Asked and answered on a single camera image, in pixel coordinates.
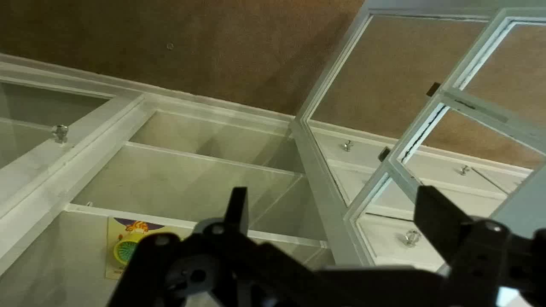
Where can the open white cabinet door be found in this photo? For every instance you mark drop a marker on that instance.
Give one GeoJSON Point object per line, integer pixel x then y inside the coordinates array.
{"type": "Point", "coordinates": [427, 92]}

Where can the white built-in cabinet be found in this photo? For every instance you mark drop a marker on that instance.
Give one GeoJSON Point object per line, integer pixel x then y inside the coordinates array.
{"type": "Point", "coordinates": [79, 148]}

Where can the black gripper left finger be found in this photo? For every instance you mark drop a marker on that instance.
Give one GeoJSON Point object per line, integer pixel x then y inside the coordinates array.
{"type": "Point", "coordinates": [236, 215]}

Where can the colourful toy on shelf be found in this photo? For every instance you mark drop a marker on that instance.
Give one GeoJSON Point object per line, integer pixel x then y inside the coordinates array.
{"type": "Point", "coordinates": [123, 237]}

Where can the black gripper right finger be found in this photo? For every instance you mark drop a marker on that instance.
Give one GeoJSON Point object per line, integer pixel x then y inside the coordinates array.
{"type": "Point", "coordinates": [442, 222]}

